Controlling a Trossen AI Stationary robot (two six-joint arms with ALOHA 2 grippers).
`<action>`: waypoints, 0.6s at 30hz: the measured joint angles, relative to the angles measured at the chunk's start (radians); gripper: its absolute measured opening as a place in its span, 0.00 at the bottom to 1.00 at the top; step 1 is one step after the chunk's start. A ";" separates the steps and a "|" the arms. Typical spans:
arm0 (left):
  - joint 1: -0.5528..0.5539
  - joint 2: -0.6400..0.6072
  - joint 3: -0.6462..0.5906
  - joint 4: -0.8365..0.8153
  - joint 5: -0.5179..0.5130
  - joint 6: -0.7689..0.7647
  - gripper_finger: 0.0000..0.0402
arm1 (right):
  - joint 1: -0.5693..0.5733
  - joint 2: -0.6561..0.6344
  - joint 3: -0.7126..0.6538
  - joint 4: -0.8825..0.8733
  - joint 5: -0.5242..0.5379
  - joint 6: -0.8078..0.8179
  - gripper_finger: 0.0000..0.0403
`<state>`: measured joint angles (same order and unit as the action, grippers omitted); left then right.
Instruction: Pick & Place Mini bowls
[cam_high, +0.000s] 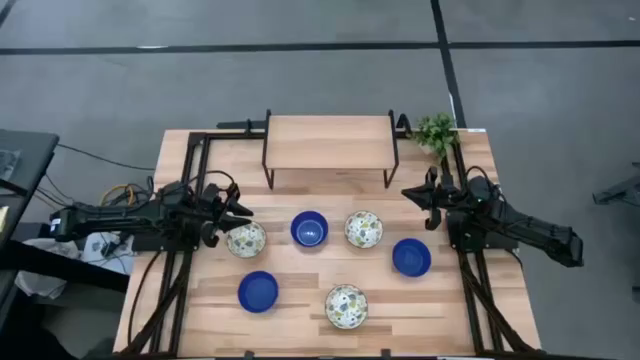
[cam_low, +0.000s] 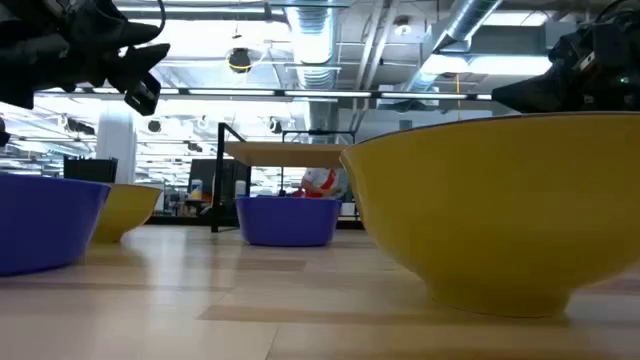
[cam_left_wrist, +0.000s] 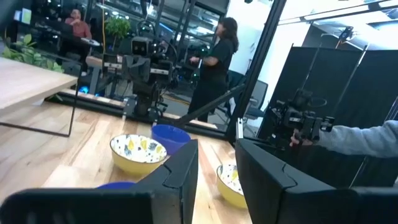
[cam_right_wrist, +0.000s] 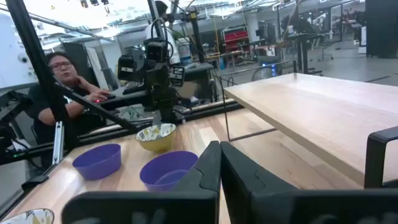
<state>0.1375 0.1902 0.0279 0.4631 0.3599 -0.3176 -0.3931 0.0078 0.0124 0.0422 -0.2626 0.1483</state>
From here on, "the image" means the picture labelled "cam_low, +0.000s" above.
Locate silver ventilation duct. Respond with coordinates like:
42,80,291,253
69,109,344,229
287,0,342,132
403,0,504,94

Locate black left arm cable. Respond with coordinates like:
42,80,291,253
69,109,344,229
144,0,168,37

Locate black round ceiling fixture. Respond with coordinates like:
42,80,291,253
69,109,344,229
227,47,253,75

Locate black aluminium table frame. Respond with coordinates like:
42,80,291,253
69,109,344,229
147,213,365,232

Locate black monitor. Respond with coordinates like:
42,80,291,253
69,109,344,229
188,158,221,202

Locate black plastic crate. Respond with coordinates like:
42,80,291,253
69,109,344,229
63,156,120,184

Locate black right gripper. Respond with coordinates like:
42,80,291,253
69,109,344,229
492,0,640,114

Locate blue mini bowl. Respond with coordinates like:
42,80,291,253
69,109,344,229
0,172,112,278
234,195,344,248

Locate yellow patterned mini bowl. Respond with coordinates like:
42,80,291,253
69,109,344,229
339,112,640,319
91,183,164,245

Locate long black light bar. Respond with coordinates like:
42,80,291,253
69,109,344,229
34,85,494,102

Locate wooden shelf riser black legs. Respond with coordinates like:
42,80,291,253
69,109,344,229
210,122,364,234

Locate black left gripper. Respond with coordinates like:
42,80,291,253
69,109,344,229
0,0,171,117

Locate white pillar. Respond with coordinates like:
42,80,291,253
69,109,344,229
95,112,138,185

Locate red and white object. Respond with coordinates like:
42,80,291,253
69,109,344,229
298,167,349,200

